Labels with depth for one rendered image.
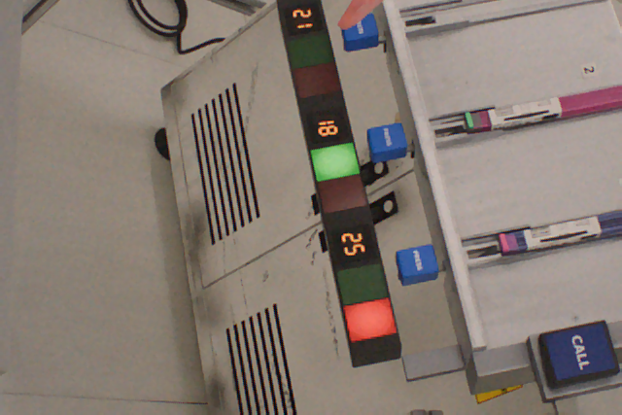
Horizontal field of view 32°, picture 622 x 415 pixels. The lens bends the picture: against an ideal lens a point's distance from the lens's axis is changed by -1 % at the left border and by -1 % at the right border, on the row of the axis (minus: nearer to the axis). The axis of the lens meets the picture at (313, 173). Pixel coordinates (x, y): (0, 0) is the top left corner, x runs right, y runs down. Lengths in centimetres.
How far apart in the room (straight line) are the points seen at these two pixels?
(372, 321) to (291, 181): 62
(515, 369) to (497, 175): 17
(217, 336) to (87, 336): 18
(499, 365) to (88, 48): 109
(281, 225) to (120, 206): 30
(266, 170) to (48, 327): 36
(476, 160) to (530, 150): 5
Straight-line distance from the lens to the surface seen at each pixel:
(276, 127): 149
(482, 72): 94
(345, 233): 88
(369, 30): 94
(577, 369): 80
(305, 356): 139
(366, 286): 87
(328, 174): 90
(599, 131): 93
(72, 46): 175
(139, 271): 162
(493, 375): 83
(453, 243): 85
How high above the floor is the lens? 117
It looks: 36 degrees down
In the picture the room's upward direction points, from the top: 59 degrees clockwise
